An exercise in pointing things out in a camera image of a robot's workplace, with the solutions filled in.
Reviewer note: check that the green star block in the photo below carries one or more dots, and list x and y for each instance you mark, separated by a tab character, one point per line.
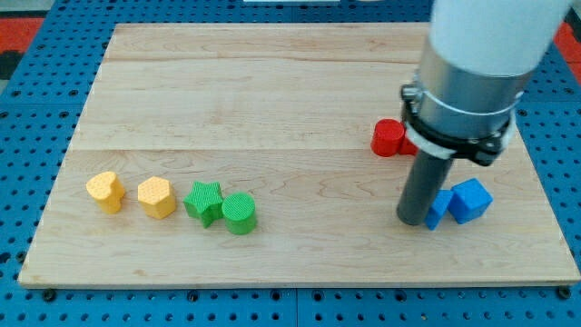
204	202

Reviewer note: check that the blue angular block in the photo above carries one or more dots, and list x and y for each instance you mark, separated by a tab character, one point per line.
438	209

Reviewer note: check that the light wooden board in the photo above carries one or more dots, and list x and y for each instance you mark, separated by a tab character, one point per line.
284	113

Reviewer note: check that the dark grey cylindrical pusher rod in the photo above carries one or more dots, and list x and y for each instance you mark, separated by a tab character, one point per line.
426	176

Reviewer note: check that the red star block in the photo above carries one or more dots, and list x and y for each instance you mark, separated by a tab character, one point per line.
407	147

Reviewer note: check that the yellow heart block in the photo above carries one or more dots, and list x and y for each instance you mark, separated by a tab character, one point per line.
107	191

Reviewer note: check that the blue cube block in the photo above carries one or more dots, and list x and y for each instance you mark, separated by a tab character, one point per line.
470	200

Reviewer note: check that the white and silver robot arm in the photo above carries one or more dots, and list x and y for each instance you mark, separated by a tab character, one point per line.
475	64

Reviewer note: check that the yellow hexagon block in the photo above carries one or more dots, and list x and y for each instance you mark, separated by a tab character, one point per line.
157	198

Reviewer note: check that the green cylinder block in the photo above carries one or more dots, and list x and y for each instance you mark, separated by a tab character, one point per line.
239	213

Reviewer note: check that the red cylinder block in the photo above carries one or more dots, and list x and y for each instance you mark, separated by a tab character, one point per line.
387	137

